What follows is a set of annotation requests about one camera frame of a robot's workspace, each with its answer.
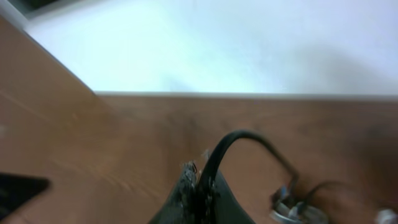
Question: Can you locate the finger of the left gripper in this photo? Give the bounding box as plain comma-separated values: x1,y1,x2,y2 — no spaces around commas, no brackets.
1,173,50,220

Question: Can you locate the black USB cable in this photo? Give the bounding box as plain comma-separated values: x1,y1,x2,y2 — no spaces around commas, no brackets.
195,129,301,203

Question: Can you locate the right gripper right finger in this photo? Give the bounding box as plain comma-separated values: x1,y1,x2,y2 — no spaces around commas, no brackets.
205,169,254,224

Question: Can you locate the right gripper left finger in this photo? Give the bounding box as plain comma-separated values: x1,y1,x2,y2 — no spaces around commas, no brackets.
149,161,197,224

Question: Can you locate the white USB cable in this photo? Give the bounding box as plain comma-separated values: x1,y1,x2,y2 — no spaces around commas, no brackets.
269,186,398,224

